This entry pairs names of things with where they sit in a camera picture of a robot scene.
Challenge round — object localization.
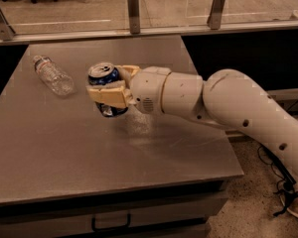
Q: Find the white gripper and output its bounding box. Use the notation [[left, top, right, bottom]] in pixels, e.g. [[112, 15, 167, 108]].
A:
[[86, 65, 171, 114]]

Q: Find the blue pepsi can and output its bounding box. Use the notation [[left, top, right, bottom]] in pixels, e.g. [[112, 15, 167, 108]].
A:
[[87, 62, 128, 118]]

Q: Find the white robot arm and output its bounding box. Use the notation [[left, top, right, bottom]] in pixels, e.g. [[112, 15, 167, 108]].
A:
[[86, 62, 298, 176]]

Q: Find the clear plastic water bottle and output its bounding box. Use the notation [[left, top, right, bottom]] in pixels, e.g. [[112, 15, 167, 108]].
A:
[[33, 56, 75, 97]]

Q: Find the grey cabinet with drawers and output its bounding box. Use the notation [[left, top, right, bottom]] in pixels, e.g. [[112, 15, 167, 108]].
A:
[[0, 36, 242, 238]]

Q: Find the glass barrier panel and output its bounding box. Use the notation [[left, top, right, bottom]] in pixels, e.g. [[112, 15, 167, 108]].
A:
[[0, 0, 298, 34]]

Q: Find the black floor stand bar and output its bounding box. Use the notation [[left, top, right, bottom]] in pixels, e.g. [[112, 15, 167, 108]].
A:
[[263, 147, 296, 185]]

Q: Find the black clamp on floor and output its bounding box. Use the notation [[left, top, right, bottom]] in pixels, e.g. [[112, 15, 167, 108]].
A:
[[274, 189, 298, 217]]

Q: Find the middle metal glass bracket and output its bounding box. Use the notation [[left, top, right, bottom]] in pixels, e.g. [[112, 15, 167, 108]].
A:
[[127, 0, 140, 35]]

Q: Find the metal glass bracket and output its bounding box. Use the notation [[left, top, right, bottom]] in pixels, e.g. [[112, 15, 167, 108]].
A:
[[127, 0, 140, 35], [0, 0, 16, 42], [207, 0, 225, 30]]

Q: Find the right metal glass bracket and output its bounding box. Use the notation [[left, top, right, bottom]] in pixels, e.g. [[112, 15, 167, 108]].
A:
[[207, 0, 225, 30]]

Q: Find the left metal glass bracket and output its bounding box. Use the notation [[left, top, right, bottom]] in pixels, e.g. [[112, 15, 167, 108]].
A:
[[0, 0, 16, 42]]

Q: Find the black drawer handle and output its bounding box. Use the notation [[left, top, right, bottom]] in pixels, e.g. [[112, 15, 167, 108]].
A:
[[90, 213, 131, 233]]

